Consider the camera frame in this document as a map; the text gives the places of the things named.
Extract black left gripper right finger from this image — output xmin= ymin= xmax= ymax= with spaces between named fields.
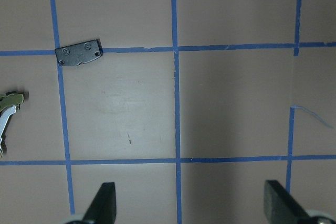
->
xmin=264 ymin=180 xmax=311 ymax=224

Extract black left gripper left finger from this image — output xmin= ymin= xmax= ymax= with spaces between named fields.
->
xmin=82 ymin=182 xmax=117 ymax=224

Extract black brake pad plate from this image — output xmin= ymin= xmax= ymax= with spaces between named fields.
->
xmin=55 ymin=39 xmax=103 ymax=67

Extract green brake shoe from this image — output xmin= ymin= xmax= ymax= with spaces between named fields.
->
xmin=1 ymin=92 xmax=25 ymax=157

